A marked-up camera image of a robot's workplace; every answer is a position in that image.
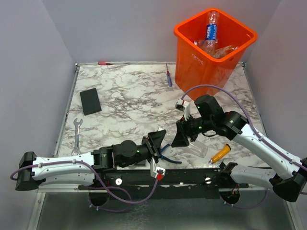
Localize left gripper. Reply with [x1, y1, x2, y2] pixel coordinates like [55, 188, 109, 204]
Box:
[119, 131, 166, 169]

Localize clear crushed bottle back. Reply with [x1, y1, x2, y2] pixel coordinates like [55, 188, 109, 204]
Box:
[163, 140, 208, 158]

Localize blue handle pliers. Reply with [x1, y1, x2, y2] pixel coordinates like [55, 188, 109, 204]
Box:
[160, 143, 182, 165]

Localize red pen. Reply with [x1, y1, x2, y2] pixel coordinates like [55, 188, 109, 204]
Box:
[98, 62, 113, 66]

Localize blue label bottle top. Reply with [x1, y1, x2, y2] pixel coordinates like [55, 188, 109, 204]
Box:
[203, 11, 219, 55]

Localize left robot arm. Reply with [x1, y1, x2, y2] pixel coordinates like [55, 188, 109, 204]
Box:
[11, 129, 166, 191]

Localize black foam pad upper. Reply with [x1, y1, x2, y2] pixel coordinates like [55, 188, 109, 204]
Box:
[80, 88, 102, 115]

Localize silver wrench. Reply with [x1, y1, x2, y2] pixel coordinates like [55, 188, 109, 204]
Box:
[71, 118, 83, 156]

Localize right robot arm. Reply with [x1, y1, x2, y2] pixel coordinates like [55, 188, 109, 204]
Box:
[171, 95, 307, 202]

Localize orange plastic bin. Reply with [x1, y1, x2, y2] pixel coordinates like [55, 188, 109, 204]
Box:
[174, 8, 258, 92]

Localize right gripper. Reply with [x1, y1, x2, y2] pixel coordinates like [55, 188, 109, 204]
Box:
[172, 112, 214, 145]

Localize tall orange label bottle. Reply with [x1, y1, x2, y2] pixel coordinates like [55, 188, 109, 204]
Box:
[212, 45, 238, 59]

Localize yellow handle utility knife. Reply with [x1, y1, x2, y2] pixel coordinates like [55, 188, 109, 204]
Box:
[208, 144, 231, 164]

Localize red screwdriver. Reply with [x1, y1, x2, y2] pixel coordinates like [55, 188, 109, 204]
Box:
[165, 63, 173, 87]

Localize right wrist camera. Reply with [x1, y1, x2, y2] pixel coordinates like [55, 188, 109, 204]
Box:
[175, 99, 191, 121]

